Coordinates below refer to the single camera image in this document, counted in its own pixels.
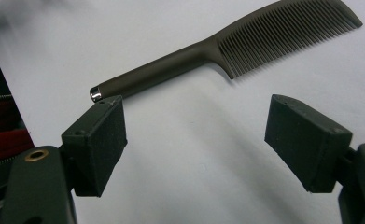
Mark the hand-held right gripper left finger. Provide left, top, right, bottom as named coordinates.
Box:
left=61, top=94, right=128, bottom=198

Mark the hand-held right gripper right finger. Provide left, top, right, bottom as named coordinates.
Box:
left=264, top=93, right=354, bottom=193

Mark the dark brown comb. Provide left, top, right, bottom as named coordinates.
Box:
left=89, top=0, right=364, bottom=104

